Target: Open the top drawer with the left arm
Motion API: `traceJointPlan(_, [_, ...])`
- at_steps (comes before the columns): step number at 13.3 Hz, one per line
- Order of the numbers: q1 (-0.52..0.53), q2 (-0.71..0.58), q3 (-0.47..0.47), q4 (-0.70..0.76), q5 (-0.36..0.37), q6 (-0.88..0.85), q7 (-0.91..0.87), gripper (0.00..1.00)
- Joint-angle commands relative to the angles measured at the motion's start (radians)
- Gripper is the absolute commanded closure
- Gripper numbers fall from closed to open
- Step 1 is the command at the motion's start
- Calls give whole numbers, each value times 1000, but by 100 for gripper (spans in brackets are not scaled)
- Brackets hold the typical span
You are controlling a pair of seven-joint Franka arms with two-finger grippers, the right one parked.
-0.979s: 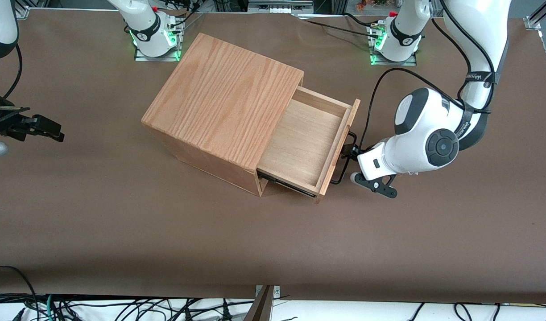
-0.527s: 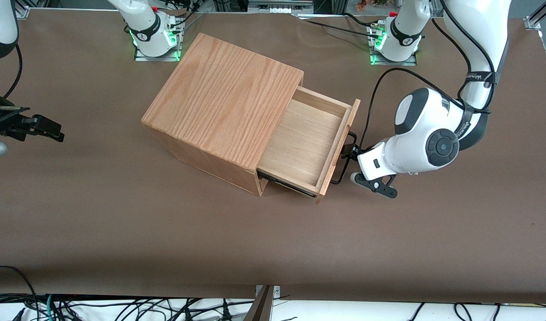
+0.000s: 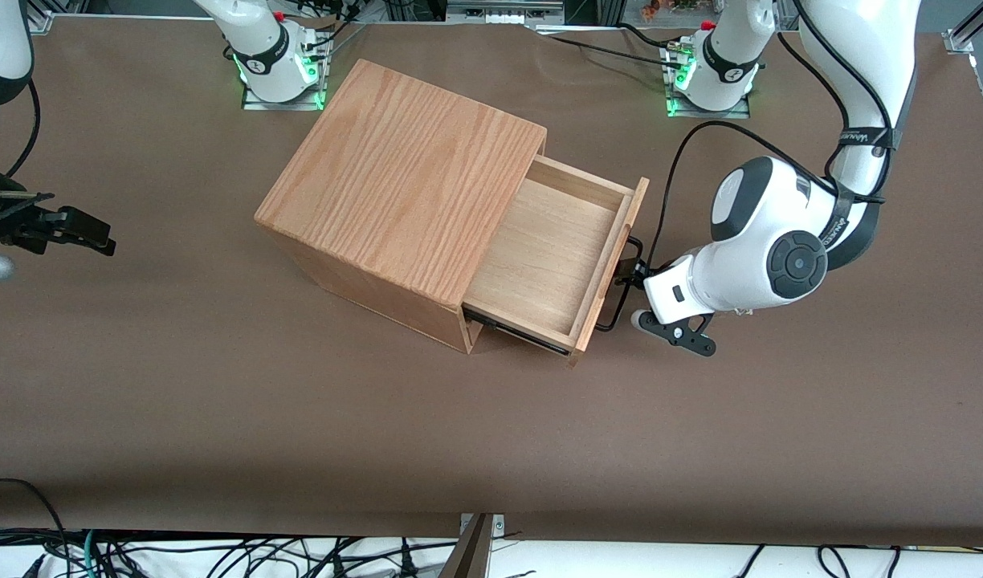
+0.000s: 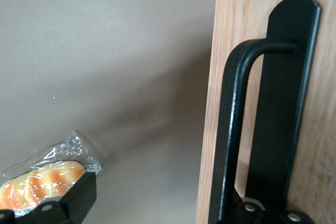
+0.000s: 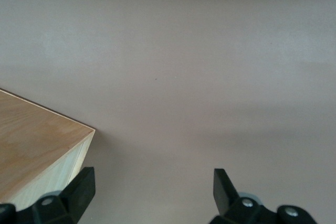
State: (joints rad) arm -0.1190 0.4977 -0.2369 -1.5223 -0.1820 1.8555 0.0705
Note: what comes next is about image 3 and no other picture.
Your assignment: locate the wooden drawer with black handle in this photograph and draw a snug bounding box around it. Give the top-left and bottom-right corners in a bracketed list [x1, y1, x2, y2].
[459, 154, 651, 368]

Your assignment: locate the light oak wooden cabinet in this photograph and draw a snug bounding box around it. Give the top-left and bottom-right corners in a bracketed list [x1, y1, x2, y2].
[255, 59, 549, 354]

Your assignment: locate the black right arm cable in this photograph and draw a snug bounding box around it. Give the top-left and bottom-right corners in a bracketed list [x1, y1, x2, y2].
[6, 76, 42, 177]

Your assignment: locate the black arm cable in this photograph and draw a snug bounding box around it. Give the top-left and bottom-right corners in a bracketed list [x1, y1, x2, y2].
[648, 0, 898, 274]
[6, 76, 42, 177]

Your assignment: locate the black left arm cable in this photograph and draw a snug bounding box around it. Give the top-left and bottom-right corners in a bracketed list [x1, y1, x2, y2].
[648, 0, 898, 274]

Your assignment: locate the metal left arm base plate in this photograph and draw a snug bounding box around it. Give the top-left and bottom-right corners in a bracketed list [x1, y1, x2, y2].
[664, 44, 751, 120]

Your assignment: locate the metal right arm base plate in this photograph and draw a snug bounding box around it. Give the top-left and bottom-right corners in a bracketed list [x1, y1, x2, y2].
[241, 32, 329, 111]

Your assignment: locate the black looped cable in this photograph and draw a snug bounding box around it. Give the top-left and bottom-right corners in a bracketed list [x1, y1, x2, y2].
[0, 478, 71, 578]

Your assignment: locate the aluminium frame rail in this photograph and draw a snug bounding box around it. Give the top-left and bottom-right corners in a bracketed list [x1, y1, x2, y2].
[446, 0, 565, 25]

